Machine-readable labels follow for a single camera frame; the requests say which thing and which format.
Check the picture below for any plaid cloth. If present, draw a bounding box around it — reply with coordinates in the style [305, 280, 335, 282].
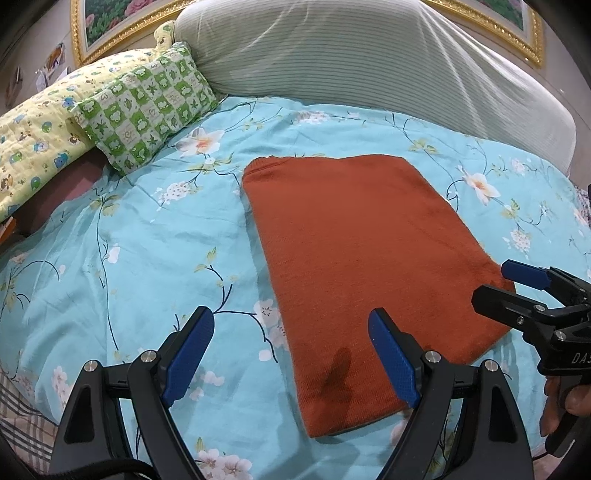
[0, 364, 61, 478]

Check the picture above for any paper wall sticker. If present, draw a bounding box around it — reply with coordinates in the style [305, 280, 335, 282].
[45, 43, 66, 71]
[34, 68, 71, 92]

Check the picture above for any light blue floral blanket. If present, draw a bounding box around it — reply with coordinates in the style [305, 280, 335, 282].
[0, 95, 591, 480]

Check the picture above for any green checkered pillow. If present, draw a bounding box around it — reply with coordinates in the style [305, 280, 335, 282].
[69, 41, 222, 176]

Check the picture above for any maroon bed sheet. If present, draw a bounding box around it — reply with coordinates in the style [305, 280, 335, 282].
[18, 154, 112, 234]

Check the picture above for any grey striped bolster cushion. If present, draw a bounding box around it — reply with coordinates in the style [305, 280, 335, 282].
[173, 0, 578, 178]

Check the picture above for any orange knitted sweater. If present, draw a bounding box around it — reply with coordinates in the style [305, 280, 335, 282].
[242, 155, 517, 439]

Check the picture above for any person's right hand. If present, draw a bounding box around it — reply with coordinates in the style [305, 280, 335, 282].
[541, 376, 591, 438]

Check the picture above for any gold framed flower picture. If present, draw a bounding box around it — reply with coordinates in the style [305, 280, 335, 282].
[69, 0, 546, 70]

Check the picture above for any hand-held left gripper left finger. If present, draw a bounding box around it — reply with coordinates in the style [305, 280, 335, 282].
[48, 306, 216, 480]

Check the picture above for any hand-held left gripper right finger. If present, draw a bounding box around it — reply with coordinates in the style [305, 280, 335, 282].
[368, 308, 534, 480]

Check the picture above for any yellow cartoon print pillow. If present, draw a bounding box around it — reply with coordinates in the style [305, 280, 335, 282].
[0, 48, 160, 222]

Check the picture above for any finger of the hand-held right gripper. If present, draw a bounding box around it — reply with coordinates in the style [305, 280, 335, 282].
[471, 285, 591, 344]
[501, 259, 591, 305]

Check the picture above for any small yellow patterned cushion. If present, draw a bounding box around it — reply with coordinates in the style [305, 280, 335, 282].
[154, 23, 177, 51]

